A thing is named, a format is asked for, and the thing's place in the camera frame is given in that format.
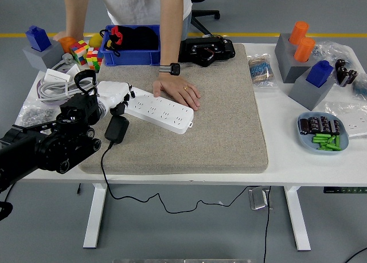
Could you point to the person's left hand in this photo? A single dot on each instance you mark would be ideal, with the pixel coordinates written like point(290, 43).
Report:
point(175, 86)

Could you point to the person's right hand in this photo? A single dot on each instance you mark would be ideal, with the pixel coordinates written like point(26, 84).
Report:
point(60, 35)

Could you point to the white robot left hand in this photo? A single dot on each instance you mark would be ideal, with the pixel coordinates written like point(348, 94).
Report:
point(113, 92)

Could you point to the white power strip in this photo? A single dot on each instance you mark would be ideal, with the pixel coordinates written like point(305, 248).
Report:
point(166, 117)

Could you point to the black plug adapter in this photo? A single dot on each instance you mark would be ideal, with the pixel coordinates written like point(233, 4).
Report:
point(116, 129)

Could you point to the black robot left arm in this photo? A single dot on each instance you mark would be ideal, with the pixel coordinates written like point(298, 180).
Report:
point(57, 154)

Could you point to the orange plastic cup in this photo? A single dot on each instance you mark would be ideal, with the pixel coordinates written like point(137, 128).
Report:
point(68, 43)

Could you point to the black wristwatch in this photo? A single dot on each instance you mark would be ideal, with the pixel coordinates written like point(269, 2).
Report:
point(173, 69)

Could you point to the blue plastic block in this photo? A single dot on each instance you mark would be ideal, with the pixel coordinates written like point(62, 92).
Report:
point(37, 39)
point(319, 74)

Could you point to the multicolour puzzle cube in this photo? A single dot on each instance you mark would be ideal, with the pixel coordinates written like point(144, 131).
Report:
point(93, 58)
point(78, 52)

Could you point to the yellow ball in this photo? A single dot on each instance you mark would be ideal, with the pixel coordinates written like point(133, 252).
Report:
point(95, 41)

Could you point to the white square box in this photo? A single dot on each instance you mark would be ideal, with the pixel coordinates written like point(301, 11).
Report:
point(74, 71)

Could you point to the blue plastic bin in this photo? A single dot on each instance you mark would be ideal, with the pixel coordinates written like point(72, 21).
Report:
point(129, 58)

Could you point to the white flat box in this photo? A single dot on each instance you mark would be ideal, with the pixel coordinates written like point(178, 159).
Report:
point(56, 74)

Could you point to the grey-brown mat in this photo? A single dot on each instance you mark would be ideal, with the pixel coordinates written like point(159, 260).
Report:
point(200, 125)

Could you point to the black pouch red trim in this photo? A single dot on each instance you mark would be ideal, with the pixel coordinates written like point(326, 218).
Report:
point(116, 35)

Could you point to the black round pouch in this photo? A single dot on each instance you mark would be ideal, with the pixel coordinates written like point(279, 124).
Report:
point(146, 38)

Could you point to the black electronic device housing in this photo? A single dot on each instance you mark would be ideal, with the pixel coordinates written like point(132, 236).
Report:
point(223, 51)

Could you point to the black office chair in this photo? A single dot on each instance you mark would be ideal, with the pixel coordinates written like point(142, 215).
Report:
point(205, 13)

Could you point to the person's torso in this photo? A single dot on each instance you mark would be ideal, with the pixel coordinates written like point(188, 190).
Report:
point(134, 5)

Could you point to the clear bag of screws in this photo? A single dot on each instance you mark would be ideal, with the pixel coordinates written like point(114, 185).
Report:
point(34, 115)

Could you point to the clear bag of resistors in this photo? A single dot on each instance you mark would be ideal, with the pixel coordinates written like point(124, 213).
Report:
point(261, 71)

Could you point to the grey two-hole block holder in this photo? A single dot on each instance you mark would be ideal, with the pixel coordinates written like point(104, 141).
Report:
point(284, 56)

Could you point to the white table leg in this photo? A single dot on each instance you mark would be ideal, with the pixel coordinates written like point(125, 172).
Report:
point(94, 217)
point(298, 217)

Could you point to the orange plastic cylinder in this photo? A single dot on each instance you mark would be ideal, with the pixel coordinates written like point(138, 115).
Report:
point(298, 32)
point(304, 49)

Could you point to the dark printed capacitor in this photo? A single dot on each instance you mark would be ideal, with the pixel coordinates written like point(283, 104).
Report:
point(313, 124)
point(304, 127)
point(324, 124)
point(335, 127)

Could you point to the pale blue plate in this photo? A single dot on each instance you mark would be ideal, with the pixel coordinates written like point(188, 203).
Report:
point(305, 141)

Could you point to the green cylindrical battery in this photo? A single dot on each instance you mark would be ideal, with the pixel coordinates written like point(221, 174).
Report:
point(321, 135)
point(337, 141)
point(319, 139)
point(324, 148)
point(334, 147)
point(331, 139)

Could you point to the crumpled clear plastic bag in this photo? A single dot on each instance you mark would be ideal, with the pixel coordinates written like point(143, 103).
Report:
point(329, 49)

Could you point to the clear socket bag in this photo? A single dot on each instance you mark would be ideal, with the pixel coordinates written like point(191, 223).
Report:
point(335, 108)

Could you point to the bag of blue resistors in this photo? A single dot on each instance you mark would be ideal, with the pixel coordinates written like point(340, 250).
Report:
point(361, 86)

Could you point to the black desk control panel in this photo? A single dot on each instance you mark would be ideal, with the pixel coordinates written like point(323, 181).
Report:
point(344, 190)

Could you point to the clear metal under-table bracket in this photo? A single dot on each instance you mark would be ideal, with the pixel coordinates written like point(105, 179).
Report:
point(258, 198)

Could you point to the white wall socket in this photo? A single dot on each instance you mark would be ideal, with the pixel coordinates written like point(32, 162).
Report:
point(355, 127)

